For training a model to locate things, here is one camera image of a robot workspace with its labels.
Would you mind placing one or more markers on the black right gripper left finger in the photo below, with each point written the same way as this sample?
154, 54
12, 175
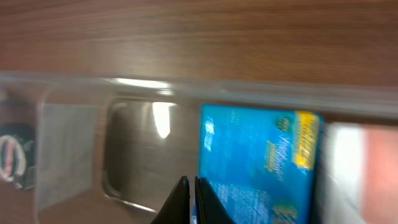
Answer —
176, 209

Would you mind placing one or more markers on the clear plastic container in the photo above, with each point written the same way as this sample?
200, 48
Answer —
110, 150

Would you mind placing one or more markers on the white plaster box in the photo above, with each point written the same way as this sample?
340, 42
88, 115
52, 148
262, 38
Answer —
357, 174

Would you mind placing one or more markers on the blue box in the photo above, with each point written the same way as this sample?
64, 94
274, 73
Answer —
260, 162

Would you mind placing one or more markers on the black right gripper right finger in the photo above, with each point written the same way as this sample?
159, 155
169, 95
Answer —
208, 207

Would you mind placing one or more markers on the green Zam-Buk box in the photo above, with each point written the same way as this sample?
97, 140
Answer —
18, 155

